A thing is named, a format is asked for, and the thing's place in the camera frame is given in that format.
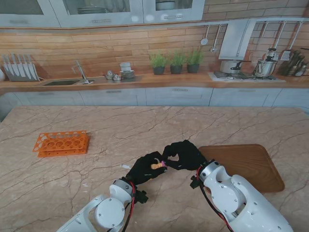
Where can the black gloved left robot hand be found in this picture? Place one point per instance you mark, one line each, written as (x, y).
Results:
(142, 171)

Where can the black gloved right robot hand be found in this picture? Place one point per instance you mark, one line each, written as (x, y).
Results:
(190, 155)

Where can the yellow microfibre cloth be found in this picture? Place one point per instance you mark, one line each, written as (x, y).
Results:
(156, 165)

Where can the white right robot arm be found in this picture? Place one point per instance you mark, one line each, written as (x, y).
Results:
(241, 200)

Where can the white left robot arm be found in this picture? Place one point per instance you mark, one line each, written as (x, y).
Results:
(101, 215)

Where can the brown wooden tray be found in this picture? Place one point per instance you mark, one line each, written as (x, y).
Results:
(248, 166)

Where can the orange test tube rack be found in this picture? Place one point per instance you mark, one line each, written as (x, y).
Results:
(58, 145)

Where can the printed kitchen backdrop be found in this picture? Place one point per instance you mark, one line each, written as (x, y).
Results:
(96, 48)

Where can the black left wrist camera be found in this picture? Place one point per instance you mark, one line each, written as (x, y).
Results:
(142, 196)

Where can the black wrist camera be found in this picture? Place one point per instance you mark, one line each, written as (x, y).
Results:
(142, 196)
(195, 183)

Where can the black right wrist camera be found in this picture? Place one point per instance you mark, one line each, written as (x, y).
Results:
(195, 183)

